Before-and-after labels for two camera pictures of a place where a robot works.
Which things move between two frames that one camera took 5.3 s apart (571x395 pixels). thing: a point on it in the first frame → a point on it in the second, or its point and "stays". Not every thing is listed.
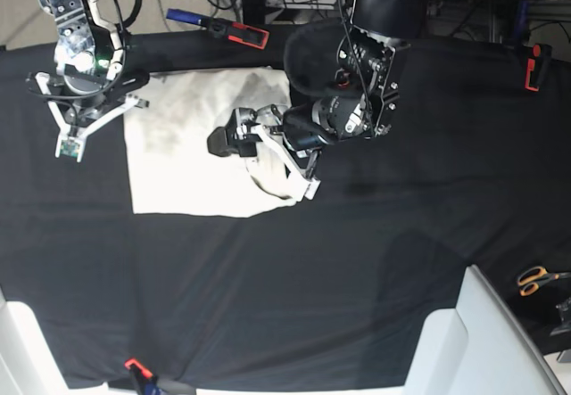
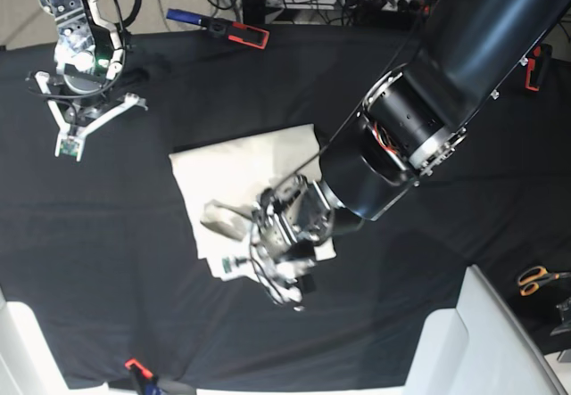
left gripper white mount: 68,143 stays
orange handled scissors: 530,280 stays
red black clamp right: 537,66 stays
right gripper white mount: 262,119 → 288,220
